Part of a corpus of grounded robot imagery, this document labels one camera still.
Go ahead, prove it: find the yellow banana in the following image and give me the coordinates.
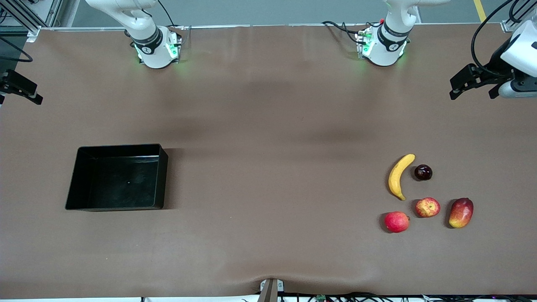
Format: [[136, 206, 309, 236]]
[[388, 154, 416, 201]]

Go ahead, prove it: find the red yellow apple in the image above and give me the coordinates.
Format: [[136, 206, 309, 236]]
[[416, 198, 441, 218]]

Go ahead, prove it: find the black plastic box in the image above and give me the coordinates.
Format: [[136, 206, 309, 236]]
[[65, 144, 169, 211]]

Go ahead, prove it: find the red yellow mango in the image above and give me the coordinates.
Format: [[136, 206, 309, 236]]
[[448, 198, 474, 229]]

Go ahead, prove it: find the red pomegranate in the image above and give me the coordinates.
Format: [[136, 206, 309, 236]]
[[384, 211, 410, 233]]

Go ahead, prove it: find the brown table mat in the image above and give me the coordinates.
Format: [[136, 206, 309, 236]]
[[0, 23, 537, 299]]

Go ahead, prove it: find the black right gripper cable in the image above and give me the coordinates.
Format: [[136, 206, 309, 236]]
[[0, 36, 34, 63]]

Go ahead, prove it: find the black left arm wrist cable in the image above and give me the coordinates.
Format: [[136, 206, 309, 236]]
[[470, 0, 516, 78]]

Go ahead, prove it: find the aluminium frame post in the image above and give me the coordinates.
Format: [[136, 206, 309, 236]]
[[501, 0, 537, 33], [0, 0, 64, 42]]

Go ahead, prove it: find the black left arm base cable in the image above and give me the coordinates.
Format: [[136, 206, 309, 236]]
[[322, 20, 370, 43]]

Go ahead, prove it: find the black arm base cable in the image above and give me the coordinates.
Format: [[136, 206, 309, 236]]
[[322, 20, 370, 43], [157, 0, 186, 31]]

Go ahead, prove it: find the black right arm base cable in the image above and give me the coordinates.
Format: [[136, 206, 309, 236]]
[[157, 0, 186, 31]]

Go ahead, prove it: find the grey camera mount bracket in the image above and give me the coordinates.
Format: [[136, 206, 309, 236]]
[[259, 278, 284, 302]]

